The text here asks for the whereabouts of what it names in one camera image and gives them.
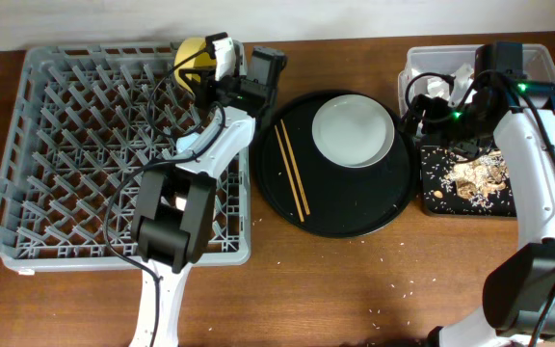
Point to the food scraps pile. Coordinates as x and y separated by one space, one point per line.
478 181

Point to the crumpled white paper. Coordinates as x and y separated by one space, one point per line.
453 93

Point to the pink cup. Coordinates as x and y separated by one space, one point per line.
178 202

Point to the pale green plate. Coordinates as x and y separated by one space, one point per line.
353 131

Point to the grey dishwasher rack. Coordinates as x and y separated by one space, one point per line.
85 119

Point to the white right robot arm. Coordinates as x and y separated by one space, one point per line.
503 92

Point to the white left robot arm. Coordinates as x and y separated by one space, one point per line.
173 217

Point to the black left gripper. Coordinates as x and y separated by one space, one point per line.
206 95

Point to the yellow bowl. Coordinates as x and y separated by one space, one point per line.
186 49

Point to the light blue cup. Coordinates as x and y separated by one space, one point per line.
184 142

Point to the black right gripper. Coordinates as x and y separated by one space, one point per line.
436 107

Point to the rectangular black tray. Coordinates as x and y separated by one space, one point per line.
435 163

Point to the round black tray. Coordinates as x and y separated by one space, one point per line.
342 202

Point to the clear plastic bin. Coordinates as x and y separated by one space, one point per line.
425 61

